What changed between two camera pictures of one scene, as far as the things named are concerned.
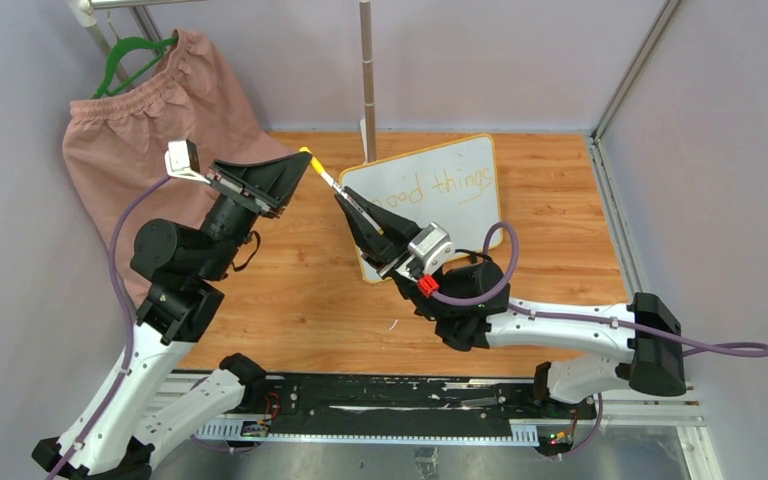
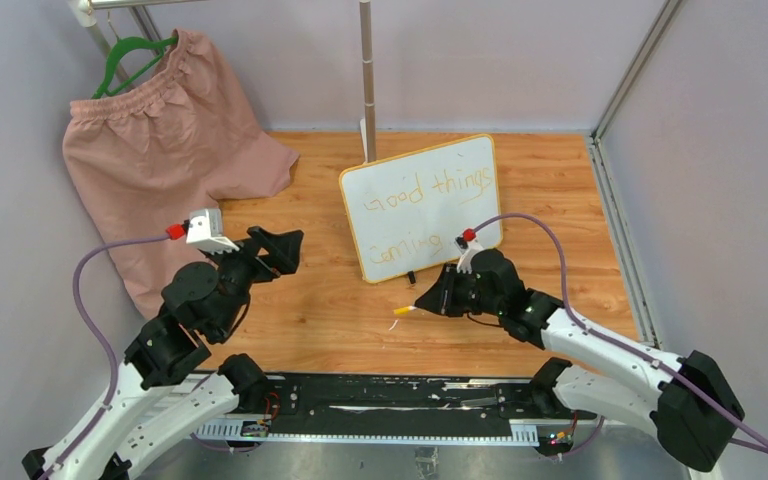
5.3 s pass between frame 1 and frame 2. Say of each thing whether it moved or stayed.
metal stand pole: stayed
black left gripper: moved
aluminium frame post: stayed
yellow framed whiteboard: stayed
